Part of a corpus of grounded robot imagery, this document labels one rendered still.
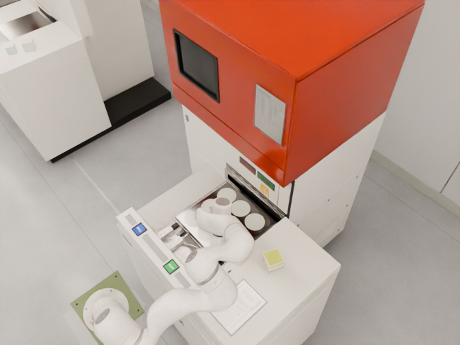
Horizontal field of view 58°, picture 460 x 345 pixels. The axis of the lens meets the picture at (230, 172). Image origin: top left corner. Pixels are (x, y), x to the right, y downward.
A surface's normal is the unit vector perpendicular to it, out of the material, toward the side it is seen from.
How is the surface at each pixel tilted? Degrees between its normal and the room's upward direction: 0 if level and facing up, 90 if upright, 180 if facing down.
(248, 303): 0
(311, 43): 0
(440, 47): 90
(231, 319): 0
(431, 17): 90
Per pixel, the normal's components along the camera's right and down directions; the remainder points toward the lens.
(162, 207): -0.02, -0.63
